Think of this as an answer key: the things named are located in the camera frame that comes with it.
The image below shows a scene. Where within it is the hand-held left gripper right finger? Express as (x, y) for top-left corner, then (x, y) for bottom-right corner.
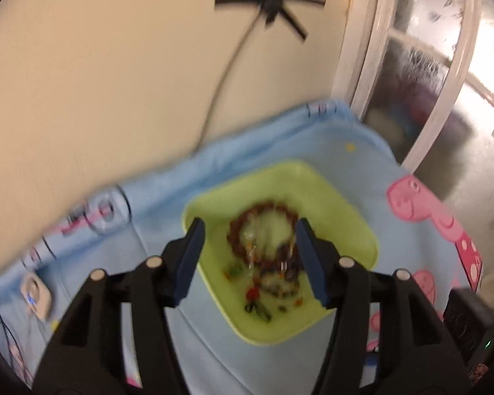
(294, 218), (472, 395)

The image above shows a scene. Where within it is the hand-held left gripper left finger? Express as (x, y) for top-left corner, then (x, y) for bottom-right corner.
(32, 217), (206, 395)

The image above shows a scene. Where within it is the dark bead bracelet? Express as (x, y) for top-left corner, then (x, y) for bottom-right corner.
(255, 251), (303, 298)

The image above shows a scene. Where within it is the green plastic basin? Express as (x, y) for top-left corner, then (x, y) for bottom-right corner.
(182, 160), (380, 345)

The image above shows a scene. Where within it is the brown bead bracelet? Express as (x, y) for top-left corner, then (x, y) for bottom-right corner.
(230, 201), (301, 272)

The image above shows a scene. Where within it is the green bead charm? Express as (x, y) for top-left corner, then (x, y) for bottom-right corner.
(243, 300), (272, 322)

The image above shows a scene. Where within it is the blue cartoon pig bedsheet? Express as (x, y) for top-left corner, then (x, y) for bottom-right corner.
(0, 99), (484, 395)

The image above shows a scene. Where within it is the white controller box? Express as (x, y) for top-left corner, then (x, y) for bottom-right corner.
(20, 271), (53, 324)

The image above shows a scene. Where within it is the black tape cross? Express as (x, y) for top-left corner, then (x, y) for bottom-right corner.
(214, 0), (327, 42)

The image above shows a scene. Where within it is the grey wall cable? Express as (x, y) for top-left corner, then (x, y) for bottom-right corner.
(195, 16), (260, 153)

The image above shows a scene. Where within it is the white window frame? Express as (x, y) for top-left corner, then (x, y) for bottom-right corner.
(331, 0), (494, 198)

